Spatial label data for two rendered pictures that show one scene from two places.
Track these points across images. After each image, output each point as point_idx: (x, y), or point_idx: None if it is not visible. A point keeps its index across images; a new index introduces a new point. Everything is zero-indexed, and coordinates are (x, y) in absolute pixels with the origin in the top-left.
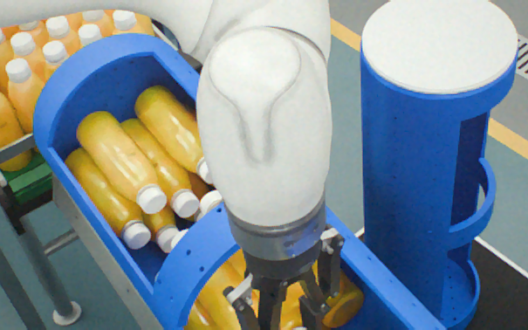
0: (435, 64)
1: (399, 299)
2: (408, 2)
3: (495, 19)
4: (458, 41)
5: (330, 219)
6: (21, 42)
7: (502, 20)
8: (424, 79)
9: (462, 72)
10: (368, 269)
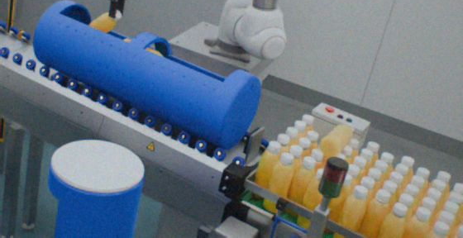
0: (96, 150)
1: (89, 30)
2: (123, 182)
3: (66, 172)
4: (86, 161)
5: (119, 48)
6: (310, 131)
7: (62, 172)
8: (100, 144)
9: (80, 147)
10: (101, 35)
